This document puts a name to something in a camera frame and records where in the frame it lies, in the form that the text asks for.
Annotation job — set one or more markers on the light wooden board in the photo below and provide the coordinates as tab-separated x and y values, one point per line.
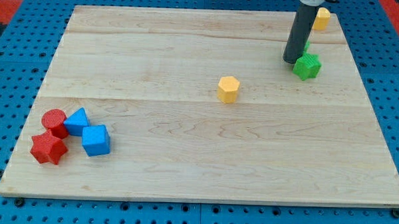
150	75

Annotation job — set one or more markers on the blue triangle block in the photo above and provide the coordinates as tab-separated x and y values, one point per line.
76	122

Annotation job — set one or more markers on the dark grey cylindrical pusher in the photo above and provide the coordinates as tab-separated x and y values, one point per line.
299	33

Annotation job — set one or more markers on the green star block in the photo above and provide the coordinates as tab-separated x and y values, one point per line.
308	66

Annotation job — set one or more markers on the red star block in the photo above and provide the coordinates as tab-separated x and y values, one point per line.
48	148

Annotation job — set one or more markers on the blue cube block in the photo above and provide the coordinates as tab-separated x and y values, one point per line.
95	140

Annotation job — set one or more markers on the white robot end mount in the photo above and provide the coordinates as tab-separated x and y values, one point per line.
316	3

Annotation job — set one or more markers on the red cylinder block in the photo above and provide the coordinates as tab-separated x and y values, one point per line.
53	120

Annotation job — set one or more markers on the yellow heart block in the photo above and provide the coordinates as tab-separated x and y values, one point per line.
322	19

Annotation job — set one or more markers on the yellow hexagon block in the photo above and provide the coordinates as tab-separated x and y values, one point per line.
227	89

